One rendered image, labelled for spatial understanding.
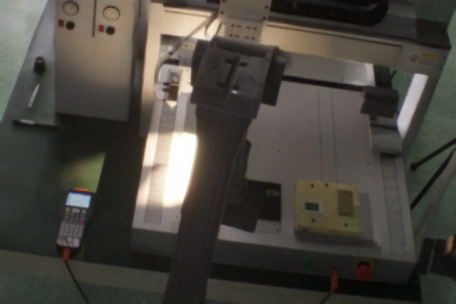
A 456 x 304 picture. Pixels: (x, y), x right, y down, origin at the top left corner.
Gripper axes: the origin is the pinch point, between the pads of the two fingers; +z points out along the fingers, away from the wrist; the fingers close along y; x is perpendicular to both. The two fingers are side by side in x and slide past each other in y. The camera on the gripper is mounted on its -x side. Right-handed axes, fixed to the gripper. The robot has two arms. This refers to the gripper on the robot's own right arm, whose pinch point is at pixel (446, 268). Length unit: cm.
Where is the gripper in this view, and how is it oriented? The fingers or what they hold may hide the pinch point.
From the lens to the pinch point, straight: 159.4
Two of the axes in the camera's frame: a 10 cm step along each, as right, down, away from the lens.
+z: -0.1, 2.7, 9.6
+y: -9.7, -2.4, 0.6
